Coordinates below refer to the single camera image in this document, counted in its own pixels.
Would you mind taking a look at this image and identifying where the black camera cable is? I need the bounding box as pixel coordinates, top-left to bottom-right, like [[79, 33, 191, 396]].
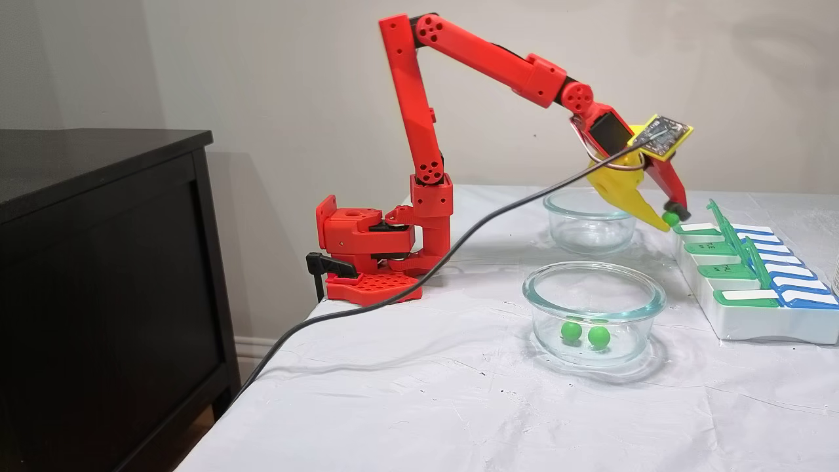
[[231, 131, 666, 402]]

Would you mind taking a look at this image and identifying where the clear glass bowl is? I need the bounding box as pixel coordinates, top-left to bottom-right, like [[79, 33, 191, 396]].
[[522, 262, 667, 368], [543, 188, 644, 256]]

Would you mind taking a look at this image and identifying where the black wooden cabinet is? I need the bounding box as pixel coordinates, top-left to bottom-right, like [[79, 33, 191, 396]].
[[0, 128, 242, 472]]

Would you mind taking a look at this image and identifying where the white baseboard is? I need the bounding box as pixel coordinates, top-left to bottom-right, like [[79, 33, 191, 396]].
[[234, 336, 292, 389]]

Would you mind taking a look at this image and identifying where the black table clamp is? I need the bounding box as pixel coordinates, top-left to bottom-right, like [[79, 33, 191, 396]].
[[305, 252, 360, 304]]

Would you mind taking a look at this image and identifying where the white weekly pill organizer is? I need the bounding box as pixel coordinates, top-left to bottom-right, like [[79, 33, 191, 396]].
[[671, 199, 839, 345]]

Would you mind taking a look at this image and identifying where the thin servo wire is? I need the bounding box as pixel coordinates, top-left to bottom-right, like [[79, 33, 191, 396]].
[[570, 118, 648, 172]]

